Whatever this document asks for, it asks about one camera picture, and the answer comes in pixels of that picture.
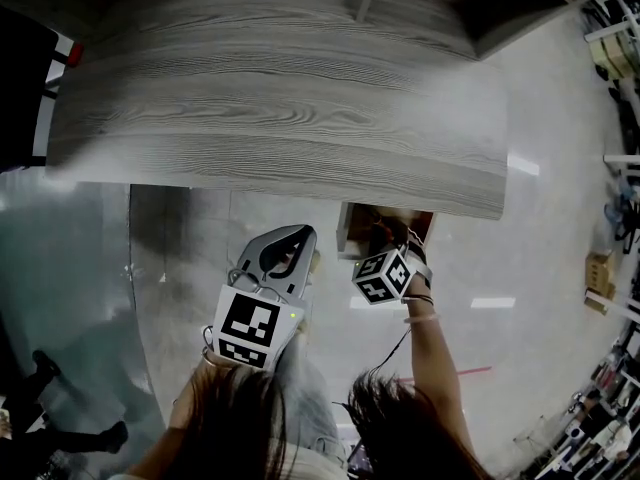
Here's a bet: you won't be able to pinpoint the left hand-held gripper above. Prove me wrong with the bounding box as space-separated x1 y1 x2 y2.
202 224 319 372

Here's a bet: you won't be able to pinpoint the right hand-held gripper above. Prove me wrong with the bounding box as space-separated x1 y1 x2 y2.
351 240 434 307

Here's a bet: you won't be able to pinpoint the wooden desk drawer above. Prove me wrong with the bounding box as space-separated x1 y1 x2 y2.
335 201 436 264

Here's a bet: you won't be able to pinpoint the person's left forearm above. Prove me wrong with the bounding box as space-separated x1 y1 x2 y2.
122 352 226 480

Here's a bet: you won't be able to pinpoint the person's right forearm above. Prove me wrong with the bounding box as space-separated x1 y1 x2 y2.
402 295 476 449

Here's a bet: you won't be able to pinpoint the grey wooden desk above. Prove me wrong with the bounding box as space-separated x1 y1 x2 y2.
43 0 510 223

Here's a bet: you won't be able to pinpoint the person's grey trousers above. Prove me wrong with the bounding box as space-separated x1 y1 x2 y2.
272 312 347 480

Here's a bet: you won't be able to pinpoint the brown cardboard box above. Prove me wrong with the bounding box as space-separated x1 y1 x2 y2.
584 250 617 300
583 289 609 316

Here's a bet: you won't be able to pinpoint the black chair base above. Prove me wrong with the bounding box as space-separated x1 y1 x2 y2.
0 350 130 469

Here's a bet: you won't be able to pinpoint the grey wooden hutch shelf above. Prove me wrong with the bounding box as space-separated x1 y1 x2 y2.
0 0 575 63

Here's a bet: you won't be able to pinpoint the thin black cable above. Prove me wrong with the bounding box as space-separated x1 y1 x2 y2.
372 324 417 375

